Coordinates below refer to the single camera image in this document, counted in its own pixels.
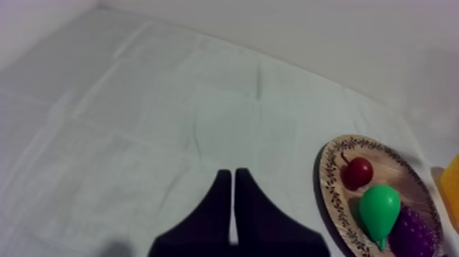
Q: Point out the small red fruit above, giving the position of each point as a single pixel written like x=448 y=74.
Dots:
x=358 y=172

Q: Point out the green toy pear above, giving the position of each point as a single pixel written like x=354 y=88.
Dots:
x=379 y=211

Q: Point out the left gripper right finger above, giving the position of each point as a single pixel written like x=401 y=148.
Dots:
x=265 y=226

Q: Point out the round wooden board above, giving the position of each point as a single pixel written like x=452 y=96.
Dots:
x=391 y=172

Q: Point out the yellow plastic basket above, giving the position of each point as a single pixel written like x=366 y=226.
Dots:
x=451 y=190

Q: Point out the purple toy grapes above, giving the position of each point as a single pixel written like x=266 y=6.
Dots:
x=412 y=233

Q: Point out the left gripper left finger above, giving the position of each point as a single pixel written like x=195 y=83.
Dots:
x=204 y=226

